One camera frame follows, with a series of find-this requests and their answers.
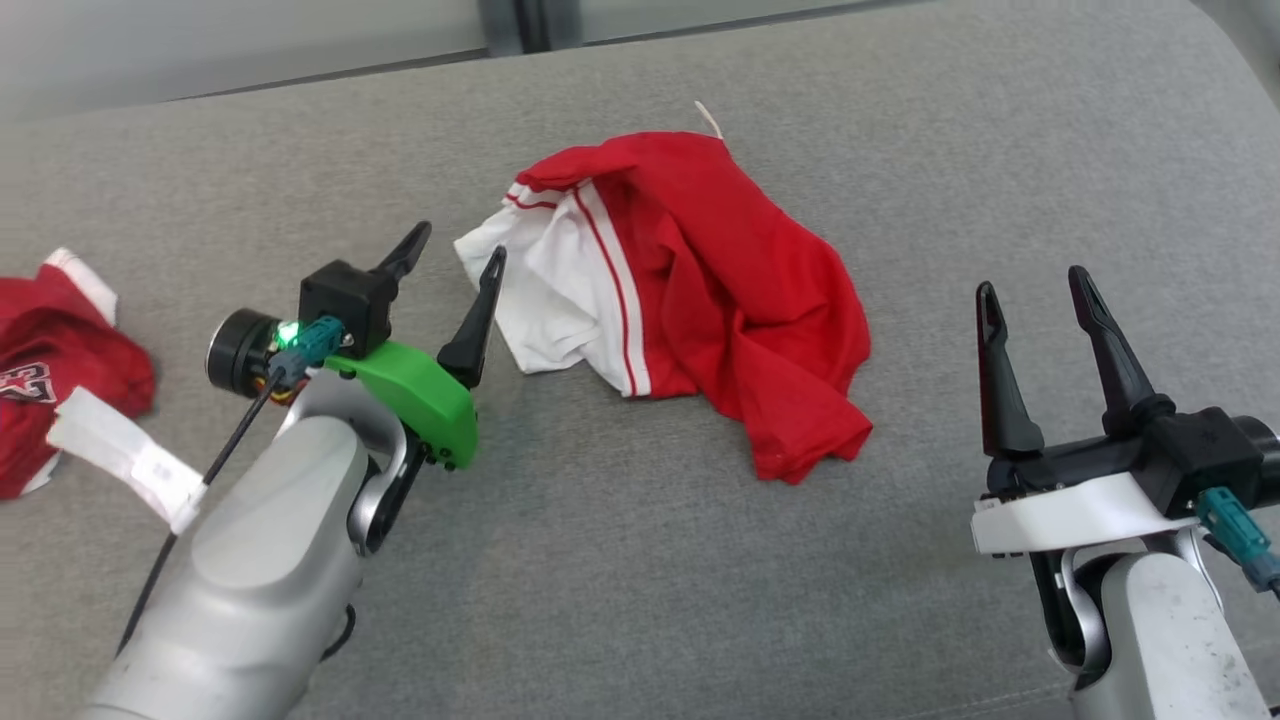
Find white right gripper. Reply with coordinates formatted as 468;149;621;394
970;266;1201;556

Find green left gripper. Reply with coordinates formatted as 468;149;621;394
322;222;507;471

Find red and white shorts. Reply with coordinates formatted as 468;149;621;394
455;100;874;486

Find red jersey with logo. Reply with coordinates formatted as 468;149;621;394
0;248;208;536

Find black cable teal plug left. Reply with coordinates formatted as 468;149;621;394
118;315;346;656

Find black cable teal plug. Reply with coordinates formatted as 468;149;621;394
118;315;346;656
1195;487;1280;601

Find black cable teal plug right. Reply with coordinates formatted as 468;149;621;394
1195;487;1280;601

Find grey wall partition post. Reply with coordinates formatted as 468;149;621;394
480;0;586;56

